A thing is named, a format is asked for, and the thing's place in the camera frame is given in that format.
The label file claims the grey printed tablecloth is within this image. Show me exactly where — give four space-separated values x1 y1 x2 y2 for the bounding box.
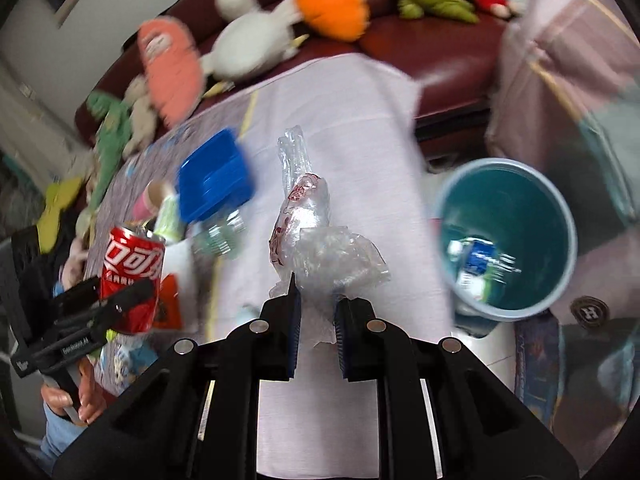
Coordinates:
75 54 457 478

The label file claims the light green dinosaur plush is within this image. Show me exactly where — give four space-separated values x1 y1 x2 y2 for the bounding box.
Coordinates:
85 91 133 211

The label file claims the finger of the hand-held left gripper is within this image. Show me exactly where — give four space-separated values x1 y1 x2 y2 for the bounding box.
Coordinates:
52 276 103 311
97 278 156 333

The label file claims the dark red leather sofa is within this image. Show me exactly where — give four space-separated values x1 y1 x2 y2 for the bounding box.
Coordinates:
75 0 536 146

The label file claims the blue patterned mat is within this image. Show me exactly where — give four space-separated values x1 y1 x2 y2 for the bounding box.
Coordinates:
515 310 567 431

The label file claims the blue-labelled plastic bottle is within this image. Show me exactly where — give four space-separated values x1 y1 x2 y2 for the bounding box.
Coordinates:
446 239 518 301

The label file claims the person's left hand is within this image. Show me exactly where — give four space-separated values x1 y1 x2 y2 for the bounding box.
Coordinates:
40 359 108 426

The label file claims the pink bunny plush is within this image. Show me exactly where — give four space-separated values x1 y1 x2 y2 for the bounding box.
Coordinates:
57 237 88 286

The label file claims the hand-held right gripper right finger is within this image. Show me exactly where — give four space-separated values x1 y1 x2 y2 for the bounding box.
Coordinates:
332 296 581 480

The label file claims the orange snack packet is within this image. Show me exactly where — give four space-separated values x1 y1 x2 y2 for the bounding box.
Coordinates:
152 274 181 331

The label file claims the pink plush toy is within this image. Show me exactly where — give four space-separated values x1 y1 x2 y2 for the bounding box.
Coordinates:
137 17 206 128

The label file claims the red soda can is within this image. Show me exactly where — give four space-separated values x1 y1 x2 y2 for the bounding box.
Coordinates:
98 226 166 336

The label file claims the pink paper cup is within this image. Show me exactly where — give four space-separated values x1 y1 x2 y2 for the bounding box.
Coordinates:
131 180 176 221

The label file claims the yellow plush toy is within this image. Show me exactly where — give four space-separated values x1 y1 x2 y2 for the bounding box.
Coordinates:
37 177 83 253

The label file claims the pink checked blanket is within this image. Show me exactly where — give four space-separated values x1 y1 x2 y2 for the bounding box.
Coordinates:
487 0 640 233

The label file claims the white goose plush toy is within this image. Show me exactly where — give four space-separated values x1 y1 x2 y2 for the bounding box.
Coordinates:
200 0 311 83

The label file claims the beige bear plush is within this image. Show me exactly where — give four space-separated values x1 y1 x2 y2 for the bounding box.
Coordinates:
122 75 161 158

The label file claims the clear plastic bag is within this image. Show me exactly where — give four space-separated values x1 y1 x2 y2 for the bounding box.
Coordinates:
269 126 391 351

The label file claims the blue plastic basin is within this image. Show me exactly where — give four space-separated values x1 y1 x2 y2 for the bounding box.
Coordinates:
177 128 256 223

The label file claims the orange carrot plush toy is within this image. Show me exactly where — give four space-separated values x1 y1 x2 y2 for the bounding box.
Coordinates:
287 0 371 42

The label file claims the blue-grey waste bin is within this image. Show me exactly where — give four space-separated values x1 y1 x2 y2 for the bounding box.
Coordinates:
434 158 578 322

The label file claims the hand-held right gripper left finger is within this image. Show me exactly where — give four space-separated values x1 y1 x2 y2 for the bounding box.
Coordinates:
52 275 303 480

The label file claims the person's left forearm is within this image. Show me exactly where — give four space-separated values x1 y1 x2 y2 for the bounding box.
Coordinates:
39 402 86 472

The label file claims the white green-labelled bottle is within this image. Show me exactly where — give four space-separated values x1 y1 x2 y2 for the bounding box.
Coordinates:
152 195 188 246

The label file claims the clear plastic bottle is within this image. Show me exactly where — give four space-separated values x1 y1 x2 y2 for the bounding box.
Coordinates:
192 210 247 261

